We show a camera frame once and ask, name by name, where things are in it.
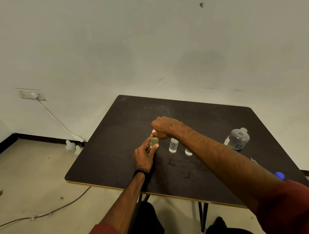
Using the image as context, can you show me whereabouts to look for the person's black trousers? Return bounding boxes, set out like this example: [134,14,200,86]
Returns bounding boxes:
[127,201,254,234]

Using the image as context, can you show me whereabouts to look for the person's right forearm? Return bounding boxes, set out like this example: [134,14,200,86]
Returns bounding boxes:
[173,121,285,214]

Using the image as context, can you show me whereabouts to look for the white cable with adapter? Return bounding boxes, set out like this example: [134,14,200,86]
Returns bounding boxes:
[36,95,85,143]

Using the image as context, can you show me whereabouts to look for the person's right red sleeve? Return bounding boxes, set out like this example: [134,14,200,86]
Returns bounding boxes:
[256,179,309,234]

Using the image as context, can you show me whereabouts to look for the large clear bottle blue label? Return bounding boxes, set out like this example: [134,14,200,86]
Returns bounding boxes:
[223,127,250,153]

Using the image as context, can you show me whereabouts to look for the person's left red sleeve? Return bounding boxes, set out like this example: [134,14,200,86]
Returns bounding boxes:
[89,223,119,234]

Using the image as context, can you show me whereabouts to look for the person's left hand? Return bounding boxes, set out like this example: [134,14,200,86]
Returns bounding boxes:
[133,136,160,174]

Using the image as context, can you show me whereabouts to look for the person's red sleeve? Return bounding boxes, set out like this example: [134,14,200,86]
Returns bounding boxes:
[89,223,119,234]
[256,179,309,234]

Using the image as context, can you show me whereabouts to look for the person's right hand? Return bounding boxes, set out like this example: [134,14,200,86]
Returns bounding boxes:
[150,116,183,140]

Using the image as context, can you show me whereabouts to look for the black wristband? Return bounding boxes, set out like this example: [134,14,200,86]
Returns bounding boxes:
[133,168,149,179]

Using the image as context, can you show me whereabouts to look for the white wall socket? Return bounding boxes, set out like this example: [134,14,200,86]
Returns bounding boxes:
[15,88,47,101]

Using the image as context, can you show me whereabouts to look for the person's left forearm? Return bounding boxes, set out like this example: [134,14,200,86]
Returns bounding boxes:
[100,172,145,234]

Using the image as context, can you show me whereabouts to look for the black floor cable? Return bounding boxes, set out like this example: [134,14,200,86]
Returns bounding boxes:
[0,186,91,228]

